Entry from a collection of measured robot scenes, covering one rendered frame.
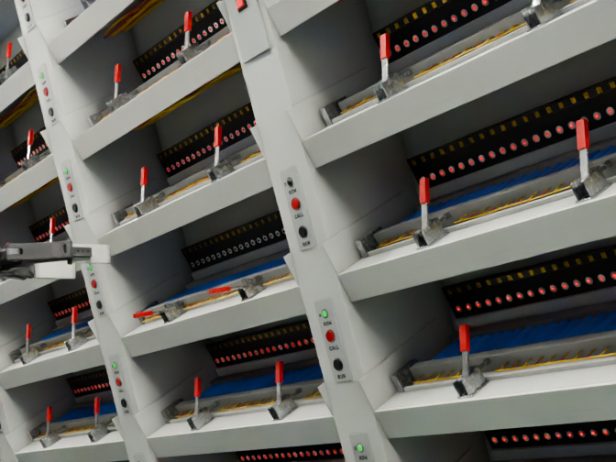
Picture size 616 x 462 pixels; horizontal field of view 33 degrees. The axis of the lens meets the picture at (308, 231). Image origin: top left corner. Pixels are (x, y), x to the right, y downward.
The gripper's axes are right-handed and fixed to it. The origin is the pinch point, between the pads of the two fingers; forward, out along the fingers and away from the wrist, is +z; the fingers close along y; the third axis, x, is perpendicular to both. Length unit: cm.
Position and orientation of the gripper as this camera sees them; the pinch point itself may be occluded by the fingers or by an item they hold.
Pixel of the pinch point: (84, 262)
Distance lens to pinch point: 175.5
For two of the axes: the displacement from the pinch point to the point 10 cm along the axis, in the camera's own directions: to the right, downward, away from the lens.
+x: -0.9, -9.8, 1.9
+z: 8.1, 0.4, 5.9
